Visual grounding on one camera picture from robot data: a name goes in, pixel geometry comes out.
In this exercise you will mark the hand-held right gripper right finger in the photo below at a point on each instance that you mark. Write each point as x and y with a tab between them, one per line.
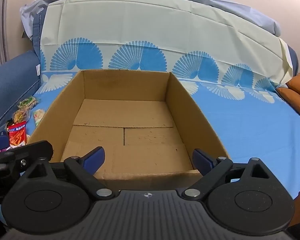
202	161

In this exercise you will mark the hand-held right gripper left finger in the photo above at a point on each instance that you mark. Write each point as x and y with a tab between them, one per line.
95	156

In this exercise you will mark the purple and silver packet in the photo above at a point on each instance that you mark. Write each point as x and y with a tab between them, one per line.
3	151

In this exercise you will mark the red snack packet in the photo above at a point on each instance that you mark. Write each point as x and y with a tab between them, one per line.
17	135

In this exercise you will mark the long white snack packet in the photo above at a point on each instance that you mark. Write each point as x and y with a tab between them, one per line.
38	116

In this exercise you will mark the clear biscuit packet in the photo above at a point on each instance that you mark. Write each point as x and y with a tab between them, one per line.
21	116

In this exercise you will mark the round green-label snack packet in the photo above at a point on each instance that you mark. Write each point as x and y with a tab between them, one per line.
27	102

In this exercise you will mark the cardboard box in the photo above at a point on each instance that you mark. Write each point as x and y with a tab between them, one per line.
140	120

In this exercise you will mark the blue fan-print bed sheet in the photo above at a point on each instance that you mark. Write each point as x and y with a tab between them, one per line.
240	120

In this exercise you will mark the orange cushion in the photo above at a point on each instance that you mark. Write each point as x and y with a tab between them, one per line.
297	97

